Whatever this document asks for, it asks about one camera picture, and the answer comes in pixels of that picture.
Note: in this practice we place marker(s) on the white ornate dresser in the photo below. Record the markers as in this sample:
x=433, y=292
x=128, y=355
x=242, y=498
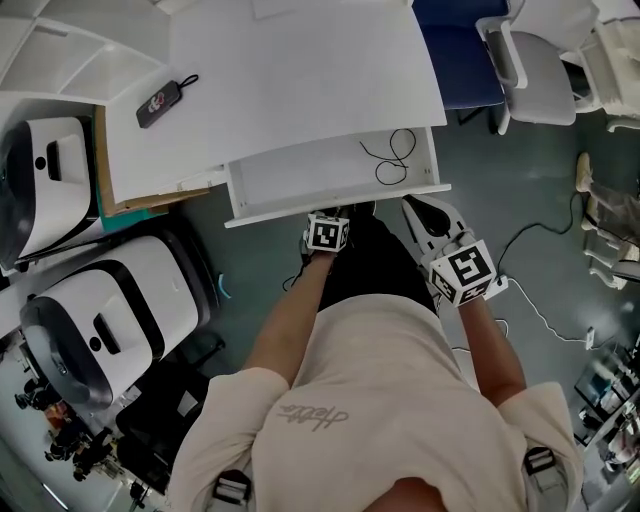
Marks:
x=615, y=65

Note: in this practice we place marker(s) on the blue chair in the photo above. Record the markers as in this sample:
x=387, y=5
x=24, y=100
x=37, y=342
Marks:
x=460, y=65

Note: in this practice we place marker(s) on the flat cardboard box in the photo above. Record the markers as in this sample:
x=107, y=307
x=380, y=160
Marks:
x=107, y=180

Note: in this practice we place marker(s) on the white power strip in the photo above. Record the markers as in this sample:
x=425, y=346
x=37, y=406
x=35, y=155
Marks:
x=497, y=287

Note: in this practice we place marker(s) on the grey white office chair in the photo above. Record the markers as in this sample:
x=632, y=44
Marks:
x=540, y=80

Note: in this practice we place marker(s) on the white desk drawer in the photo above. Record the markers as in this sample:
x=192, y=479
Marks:
x=310, y=185

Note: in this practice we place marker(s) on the person's chin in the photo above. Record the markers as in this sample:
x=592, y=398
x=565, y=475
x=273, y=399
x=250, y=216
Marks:
x=407, y=495

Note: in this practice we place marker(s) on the person's black trouser legs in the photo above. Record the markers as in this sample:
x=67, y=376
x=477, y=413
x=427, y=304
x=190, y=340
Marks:
x=380, y=265

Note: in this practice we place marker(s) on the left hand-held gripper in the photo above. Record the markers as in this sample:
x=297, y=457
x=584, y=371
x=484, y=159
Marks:
x=325, y=235

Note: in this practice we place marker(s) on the teal curved plastic piece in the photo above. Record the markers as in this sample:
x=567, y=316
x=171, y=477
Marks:
x=222, y=287

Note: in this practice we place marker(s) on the white charger plug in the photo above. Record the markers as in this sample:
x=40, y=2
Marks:
x=590, y=337

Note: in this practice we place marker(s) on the person's right forearm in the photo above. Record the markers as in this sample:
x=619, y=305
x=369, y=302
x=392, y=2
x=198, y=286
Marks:
x=492, y=350

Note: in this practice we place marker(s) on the person's cream shirt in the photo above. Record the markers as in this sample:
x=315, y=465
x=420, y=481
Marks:
x=380, y=390

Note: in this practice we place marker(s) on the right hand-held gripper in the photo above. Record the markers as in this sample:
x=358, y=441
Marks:
x=465, y=270

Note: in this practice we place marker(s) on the white ornate stool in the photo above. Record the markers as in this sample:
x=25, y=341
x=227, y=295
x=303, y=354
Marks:
x=615, y=265

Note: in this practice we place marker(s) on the white black wheeled robot cart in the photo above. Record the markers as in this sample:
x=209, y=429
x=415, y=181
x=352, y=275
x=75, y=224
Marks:
x=45, y=190
x=125, y=310

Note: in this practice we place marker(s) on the person's left forearm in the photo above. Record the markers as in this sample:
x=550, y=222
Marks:
x=285, y=325

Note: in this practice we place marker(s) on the white desk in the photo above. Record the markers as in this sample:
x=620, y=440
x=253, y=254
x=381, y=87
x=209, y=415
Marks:
x=300, y=75

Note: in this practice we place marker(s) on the black office chair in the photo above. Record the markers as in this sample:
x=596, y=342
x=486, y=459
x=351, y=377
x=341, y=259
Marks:
x=155, y=435

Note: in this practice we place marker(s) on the cluttered white work table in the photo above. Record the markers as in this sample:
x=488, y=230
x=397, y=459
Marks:
x=30, y=450

